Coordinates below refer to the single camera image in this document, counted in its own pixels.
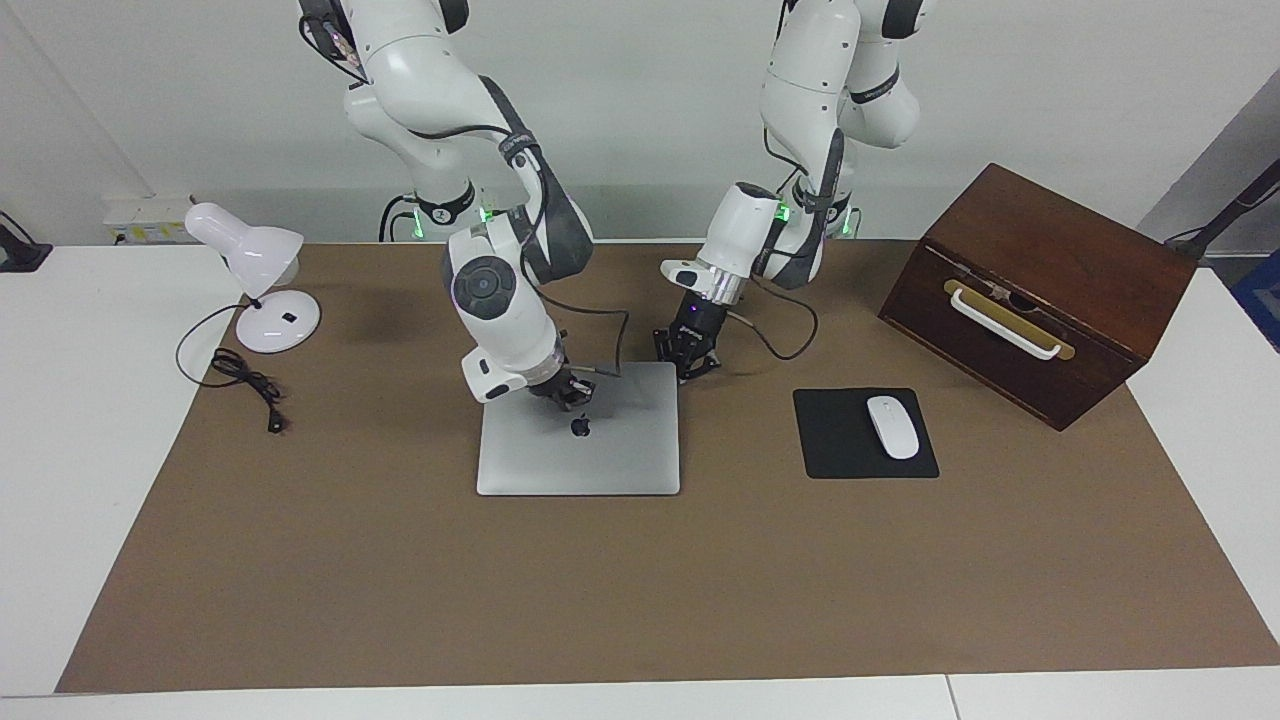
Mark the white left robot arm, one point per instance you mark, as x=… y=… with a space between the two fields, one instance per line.
x=745 y=235

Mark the white computer mouse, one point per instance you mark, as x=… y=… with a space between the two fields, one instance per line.
x=892 y=427

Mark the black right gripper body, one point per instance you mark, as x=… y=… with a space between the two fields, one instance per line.
x=555 y=383

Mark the black floor stand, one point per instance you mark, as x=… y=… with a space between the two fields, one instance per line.
x=1235 y=205

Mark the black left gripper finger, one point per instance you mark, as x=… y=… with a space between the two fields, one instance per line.
x=704 y=365
x=666 y=346

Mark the brown wooden box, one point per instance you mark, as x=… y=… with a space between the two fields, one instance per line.
x=1050 y=240

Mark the white desk lamp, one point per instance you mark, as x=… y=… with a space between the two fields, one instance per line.
x=255 y=250

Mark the black mouse pad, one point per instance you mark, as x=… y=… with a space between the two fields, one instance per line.
x=835 y=435

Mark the black table clamp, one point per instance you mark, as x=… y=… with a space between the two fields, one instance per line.
x=20 y=255

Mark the grey laptop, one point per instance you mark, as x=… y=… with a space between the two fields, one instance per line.
x=580 y=460

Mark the white power strip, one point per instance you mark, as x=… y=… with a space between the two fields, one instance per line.
x=150 y=225

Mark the blue object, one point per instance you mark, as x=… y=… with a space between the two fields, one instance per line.
x=1262 y=300

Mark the brown table mat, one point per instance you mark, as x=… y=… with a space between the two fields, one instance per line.
x=400 y=600

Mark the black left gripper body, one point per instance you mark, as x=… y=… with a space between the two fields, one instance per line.
x=700 y=322

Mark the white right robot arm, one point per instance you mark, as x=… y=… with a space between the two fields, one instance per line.
x=500 y=330

